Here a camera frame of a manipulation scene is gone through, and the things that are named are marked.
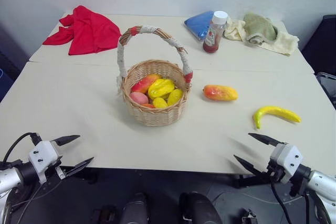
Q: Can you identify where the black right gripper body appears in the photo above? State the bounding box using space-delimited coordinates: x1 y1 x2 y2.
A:
266 142 287 183

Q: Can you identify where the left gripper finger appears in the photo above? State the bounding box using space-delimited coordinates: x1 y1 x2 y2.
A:
64 156 95 178
53 134 81 147

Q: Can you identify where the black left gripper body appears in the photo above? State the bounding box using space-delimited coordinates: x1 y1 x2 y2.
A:
50 141 71 181

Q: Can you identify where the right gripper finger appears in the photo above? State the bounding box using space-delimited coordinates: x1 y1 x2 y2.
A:
248 133 286 147
233 154 271 178

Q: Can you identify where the yellow banana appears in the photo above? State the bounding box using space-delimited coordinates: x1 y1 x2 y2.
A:
252 105 302 130

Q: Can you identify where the orange and yellow mango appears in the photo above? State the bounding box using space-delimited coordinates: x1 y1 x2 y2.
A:
202 84 239 102

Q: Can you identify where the dark rounded shape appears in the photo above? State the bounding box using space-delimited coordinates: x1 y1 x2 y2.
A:
178 191 224 224
119 192 148 224

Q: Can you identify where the pink peach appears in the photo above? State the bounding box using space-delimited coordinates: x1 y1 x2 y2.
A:
129 91 150 105

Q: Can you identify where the red and yellow mango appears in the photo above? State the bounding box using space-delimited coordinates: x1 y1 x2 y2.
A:
131 73 162 94

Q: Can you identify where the cream towel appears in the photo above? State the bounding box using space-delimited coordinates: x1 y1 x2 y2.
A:
223 15 300 57

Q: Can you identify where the dark furniture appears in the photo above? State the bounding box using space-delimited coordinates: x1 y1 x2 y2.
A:
0 20 30 103

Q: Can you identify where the small yellow lemon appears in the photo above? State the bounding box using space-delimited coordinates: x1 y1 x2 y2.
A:
152 97 169 109

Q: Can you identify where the yellow starfruit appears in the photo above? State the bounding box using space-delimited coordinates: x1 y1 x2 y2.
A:
148 78 176 100

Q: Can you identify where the red cloth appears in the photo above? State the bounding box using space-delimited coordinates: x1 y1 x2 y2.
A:
42 5 122 57

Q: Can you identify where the ketchup bottle with white cap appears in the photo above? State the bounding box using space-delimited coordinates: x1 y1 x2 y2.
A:
202 10 228 54

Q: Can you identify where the black chair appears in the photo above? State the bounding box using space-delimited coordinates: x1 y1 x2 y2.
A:
301 14 336 76

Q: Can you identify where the green towel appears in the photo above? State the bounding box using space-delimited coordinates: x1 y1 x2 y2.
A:
242 11 279 45

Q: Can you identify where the blue cloth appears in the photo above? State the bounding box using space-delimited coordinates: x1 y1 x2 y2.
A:
183 10 215 42

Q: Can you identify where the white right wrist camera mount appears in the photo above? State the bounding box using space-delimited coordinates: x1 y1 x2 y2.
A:
269 143 303 184

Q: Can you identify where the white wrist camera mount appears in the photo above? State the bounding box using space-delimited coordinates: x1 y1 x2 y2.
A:
28 140 63 185
269 143 303 184

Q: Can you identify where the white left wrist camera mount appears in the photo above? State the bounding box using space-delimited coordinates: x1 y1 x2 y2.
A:
28 140 63 185

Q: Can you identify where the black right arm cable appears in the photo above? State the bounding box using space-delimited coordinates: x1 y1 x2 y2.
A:
269 179 291 224

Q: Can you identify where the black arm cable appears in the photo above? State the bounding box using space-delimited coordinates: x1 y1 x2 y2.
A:
269 179 291 224
0 132 43 166

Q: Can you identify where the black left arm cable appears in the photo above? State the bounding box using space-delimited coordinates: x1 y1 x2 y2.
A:
0 132 43 166

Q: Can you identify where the wicker basket with wrapped handle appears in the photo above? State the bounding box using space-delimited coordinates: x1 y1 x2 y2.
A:
115 25 194 127

